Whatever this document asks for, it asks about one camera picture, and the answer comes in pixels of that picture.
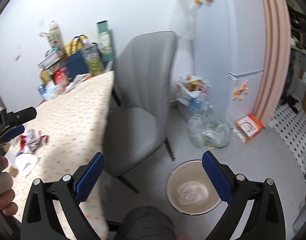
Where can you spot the red white wrapper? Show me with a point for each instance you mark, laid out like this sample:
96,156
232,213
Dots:
32,137

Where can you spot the white round waste bin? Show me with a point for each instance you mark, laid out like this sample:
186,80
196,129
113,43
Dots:
175,187

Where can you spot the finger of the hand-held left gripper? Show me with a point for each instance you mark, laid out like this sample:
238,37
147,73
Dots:
15,132
24,115

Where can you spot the empty clear water bottle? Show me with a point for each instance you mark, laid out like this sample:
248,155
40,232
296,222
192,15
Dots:
206,103

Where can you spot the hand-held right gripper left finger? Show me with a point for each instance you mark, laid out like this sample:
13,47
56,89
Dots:
90,180

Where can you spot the striped white storage basket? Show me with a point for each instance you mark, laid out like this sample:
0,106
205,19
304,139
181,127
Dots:
49,60

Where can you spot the cluster of small fridge magnets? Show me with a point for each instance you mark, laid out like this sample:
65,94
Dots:
240,91

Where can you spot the white plastic bag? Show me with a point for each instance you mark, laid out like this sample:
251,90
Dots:
189,95

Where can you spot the yellow striped tote bag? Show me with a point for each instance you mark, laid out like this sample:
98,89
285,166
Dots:
72,46

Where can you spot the white refrigerator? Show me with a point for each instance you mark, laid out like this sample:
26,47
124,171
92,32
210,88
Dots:
245,42

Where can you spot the orange white cardboard box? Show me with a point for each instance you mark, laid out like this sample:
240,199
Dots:
250,127

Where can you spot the white mesh bag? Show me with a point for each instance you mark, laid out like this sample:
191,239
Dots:
184,17

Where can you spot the grey upholstered chair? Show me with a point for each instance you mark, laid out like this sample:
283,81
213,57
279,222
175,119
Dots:
143,80

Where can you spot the blue drink can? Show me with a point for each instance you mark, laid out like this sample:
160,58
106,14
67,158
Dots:
196,105

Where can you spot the crumpled clear plastic film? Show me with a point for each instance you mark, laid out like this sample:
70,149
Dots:
191,194

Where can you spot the pink curtain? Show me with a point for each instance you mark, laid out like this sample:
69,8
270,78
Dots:
275,55

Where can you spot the yellow snack packet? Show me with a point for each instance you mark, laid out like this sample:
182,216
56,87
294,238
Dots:
44,76

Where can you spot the yellow carton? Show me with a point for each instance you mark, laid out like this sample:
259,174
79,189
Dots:
193,85

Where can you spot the black cloth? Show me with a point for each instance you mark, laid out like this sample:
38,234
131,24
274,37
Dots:
290,102

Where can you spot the tall green box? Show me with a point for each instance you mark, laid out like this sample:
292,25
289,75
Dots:
104,40

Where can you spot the person's left hand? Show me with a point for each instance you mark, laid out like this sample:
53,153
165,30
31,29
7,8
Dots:
5,201

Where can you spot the cream paper carton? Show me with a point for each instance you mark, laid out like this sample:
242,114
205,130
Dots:
54,35

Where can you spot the floral clear plastic jar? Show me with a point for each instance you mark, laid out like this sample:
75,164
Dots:
92,60

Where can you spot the red round container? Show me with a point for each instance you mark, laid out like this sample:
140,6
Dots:
59,77

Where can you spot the cream dotted tablecloth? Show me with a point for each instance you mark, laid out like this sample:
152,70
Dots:
75,120

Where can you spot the clear plastic bag of waste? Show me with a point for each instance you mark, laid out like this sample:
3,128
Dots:
208,132

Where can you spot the blue tissue pack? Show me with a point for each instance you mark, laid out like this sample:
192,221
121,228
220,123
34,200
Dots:
49,91

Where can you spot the navy blue bag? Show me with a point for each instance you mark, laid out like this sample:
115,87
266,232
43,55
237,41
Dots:
76,65

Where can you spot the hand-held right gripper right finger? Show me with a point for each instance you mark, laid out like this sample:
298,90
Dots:
218,177

